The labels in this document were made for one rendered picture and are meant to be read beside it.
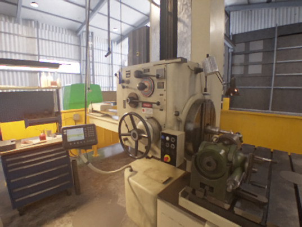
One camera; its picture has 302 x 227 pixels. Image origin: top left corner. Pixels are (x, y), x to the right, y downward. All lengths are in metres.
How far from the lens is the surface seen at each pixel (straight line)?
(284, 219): 1.10
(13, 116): 2.79
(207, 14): 1.90
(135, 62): 2.44
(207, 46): 1.78
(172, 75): 1.14
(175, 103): 1.13
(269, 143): 3.49
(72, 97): 4.93
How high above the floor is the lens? 1.64
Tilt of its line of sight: 9 degrees down
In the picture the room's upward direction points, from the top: straight up
